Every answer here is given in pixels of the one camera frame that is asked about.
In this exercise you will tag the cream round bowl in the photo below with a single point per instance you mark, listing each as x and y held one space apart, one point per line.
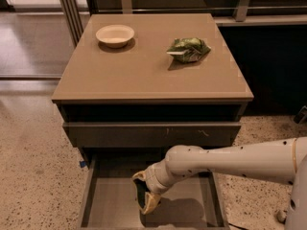
115 36

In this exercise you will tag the green and yellow sponge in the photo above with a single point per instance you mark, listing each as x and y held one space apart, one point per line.
140 191

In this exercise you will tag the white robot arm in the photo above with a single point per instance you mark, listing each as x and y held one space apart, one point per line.
282 161

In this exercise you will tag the blue tape piece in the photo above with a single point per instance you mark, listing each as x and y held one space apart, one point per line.
83 164

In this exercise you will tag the open middle drawer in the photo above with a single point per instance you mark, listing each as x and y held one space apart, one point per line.
109 200

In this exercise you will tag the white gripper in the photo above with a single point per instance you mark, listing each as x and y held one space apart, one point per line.
154 178

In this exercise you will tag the green chip bag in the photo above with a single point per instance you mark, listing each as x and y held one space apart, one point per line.
186 50

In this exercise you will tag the wooden counter with rails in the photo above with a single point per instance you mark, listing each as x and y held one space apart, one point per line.
225 12

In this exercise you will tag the brown drawer cabinet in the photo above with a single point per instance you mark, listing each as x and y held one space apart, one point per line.
142 83

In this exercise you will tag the metal frame post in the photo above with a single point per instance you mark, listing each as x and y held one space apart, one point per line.
74 23

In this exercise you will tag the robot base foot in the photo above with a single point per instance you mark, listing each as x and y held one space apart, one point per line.
281 216

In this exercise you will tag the closed top drawer front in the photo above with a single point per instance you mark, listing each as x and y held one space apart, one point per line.
151 134

